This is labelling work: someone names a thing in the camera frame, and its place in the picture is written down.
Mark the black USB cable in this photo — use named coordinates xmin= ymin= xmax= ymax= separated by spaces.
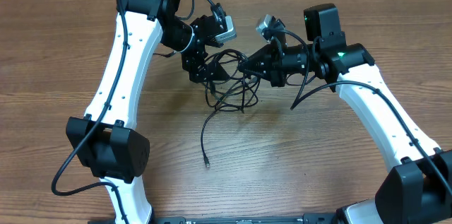
xmin=199 ymin=48 xmax=262 ymax=168

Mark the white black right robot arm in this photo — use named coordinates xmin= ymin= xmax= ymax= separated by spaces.
xmin=239 ymin=4 xmax=451 ymax=223

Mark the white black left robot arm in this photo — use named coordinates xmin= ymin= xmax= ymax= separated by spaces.
xmin=66 ymin=0 xmax=236 ymax=223

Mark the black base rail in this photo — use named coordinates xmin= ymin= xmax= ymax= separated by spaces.
xmin=88 ymin=199 xmax=403 ymax=224

